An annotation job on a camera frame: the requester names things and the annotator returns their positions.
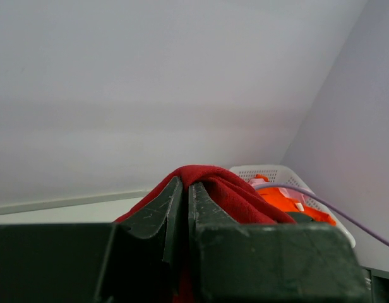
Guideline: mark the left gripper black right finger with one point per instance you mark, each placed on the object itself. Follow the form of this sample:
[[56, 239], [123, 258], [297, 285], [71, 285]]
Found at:
[[270, 262]]

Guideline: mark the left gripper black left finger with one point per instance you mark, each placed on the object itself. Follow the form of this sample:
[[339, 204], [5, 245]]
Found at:
[[87, 259]]

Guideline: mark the dark red t shirt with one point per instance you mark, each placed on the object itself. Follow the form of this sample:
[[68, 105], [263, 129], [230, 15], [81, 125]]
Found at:
[[230, 192]]

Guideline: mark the orange t shirt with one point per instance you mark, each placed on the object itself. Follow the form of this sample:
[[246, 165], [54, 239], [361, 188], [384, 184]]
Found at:
[[289, 200]]

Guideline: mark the pink t shirt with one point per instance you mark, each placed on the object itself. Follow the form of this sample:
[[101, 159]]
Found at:
[[264, 182]]

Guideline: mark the white plastic laundry basket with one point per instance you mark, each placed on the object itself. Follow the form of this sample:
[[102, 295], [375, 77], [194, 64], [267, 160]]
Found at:
[[285, 175]]

